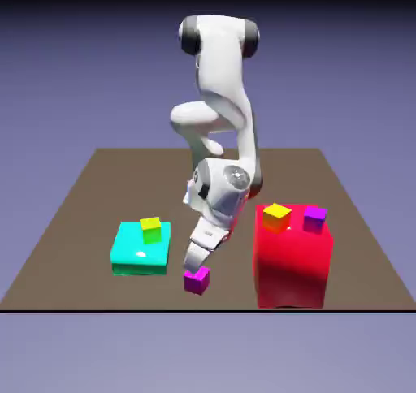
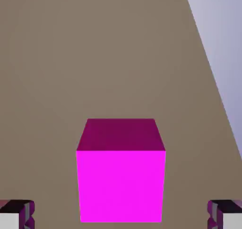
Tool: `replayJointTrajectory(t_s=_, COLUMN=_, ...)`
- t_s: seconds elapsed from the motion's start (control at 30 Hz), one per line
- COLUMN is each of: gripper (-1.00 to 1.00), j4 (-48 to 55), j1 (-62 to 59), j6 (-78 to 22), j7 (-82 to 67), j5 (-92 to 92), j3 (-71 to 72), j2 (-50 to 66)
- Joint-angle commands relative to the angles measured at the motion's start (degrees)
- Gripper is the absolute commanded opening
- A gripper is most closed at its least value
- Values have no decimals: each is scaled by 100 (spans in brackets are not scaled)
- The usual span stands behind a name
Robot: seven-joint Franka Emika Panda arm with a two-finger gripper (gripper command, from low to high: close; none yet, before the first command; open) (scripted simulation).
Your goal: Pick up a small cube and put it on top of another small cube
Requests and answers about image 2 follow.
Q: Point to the small magenta cube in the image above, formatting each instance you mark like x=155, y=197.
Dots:
x=121, y=185

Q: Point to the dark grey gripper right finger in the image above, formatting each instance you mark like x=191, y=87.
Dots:
x=226, y=212

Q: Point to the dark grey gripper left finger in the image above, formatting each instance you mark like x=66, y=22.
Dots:
x=13, y=212

